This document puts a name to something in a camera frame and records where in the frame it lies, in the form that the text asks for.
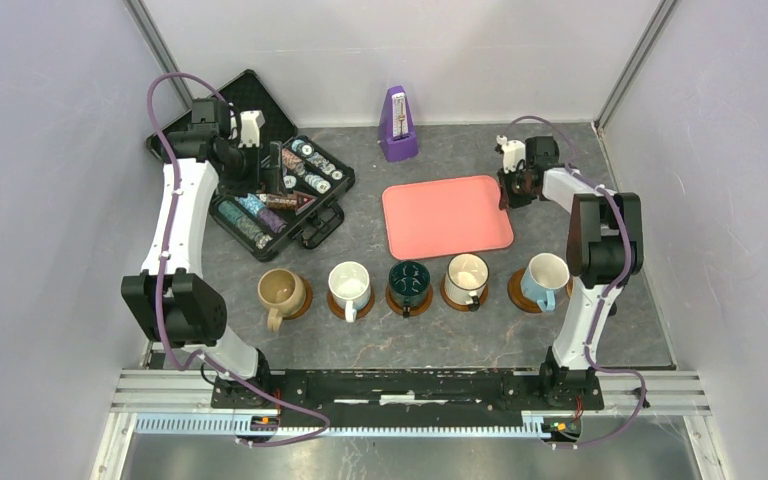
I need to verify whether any light blue mug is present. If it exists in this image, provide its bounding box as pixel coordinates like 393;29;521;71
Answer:
520;253;570;313

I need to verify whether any dark green mug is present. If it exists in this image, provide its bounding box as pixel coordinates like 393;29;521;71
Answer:
386;260;432;295

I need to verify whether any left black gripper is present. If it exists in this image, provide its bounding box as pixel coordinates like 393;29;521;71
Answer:
217;140;287;199

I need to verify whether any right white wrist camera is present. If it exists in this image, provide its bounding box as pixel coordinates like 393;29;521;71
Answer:
496;135;526;174

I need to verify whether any aluminium frame rail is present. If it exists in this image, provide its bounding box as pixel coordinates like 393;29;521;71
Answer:
111;370;711;439

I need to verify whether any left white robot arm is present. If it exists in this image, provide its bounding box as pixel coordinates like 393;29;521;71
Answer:
121;97;274;408

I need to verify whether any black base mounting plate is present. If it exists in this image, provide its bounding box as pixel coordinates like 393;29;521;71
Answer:
210;368;605;429

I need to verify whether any purple metronome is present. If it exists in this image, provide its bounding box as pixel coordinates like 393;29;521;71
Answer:
378;85;419;162

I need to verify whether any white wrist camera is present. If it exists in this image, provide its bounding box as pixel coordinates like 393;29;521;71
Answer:
496;135;526;174
237;110;265;148

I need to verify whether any wooden coaster four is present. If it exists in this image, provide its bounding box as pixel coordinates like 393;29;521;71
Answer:
440;278;489;312

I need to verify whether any beige ceramic mug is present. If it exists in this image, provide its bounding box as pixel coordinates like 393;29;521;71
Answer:
257;268;304;332

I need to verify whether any pink tray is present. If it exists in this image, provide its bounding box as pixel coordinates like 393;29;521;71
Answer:
381;175;514;260

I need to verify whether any white mug black rim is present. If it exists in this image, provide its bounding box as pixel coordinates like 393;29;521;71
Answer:
443;253;489;307

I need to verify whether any wooden coaster five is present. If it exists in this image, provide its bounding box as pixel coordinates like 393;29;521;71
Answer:
507;268;542;314

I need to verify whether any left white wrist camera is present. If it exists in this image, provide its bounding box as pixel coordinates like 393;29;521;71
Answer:
237;110;265;148

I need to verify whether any wooden coaster three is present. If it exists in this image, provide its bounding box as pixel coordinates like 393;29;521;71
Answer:
327;287;375;323

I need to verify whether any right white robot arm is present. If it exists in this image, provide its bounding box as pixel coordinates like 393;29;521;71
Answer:
495;135;644;409

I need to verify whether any black poker chip case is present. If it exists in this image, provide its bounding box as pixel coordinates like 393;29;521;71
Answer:
146;70;355;262

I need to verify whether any wooden coaster two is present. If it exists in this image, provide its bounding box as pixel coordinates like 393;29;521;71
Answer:
386;286;433;318

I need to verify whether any wooden coaster one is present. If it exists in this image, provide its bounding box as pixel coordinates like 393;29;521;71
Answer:
284;277;313;320

